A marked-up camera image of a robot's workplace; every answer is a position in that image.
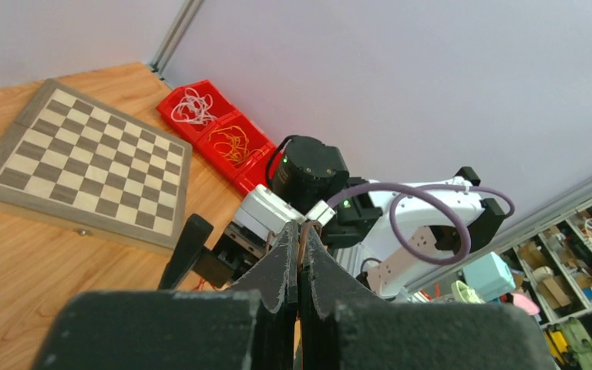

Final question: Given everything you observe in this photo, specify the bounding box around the red bin near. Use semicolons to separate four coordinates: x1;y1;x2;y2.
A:
232;143;277;197

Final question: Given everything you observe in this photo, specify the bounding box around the white cable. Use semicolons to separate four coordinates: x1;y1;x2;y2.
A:
170;96;210;126
178;86;219;123

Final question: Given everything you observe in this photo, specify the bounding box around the corner frame post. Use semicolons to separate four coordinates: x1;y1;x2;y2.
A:
148;0;204;79

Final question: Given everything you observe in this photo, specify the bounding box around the red bin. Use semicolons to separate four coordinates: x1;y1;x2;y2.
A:
197;111;272;181
156;79;237;143
232;143;277;197

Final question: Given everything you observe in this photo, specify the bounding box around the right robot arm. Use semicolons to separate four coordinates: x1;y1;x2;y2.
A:
159;135;515;301

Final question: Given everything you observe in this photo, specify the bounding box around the brown cable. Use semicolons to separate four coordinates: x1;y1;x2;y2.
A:
264;220;324;271

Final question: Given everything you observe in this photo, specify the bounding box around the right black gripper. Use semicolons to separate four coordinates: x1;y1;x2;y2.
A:
157;214;267;290

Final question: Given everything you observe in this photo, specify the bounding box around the red bin middle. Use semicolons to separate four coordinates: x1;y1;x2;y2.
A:
197;111;272;181

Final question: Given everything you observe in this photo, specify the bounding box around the metal storage shelf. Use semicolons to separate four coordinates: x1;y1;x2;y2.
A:
498;196;592;327

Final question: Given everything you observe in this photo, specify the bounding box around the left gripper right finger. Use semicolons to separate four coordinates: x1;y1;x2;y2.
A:
299;222;555;369

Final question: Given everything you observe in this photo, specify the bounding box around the yellow cable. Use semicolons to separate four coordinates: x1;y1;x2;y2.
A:
207;125;267;167

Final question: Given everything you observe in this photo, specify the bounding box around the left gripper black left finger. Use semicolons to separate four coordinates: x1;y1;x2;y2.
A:
32;221;299;369

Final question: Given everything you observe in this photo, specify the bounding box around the red bin far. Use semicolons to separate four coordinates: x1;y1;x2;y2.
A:
156;79;237;143

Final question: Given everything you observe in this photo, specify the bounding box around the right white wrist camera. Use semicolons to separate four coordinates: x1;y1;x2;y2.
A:
234;184;336;238

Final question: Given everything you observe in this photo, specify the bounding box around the green suitcase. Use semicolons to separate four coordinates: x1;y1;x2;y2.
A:
542;318;592;369

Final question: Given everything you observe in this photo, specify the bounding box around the checkered chessboard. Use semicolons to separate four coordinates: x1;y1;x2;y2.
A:
0;79;192;254

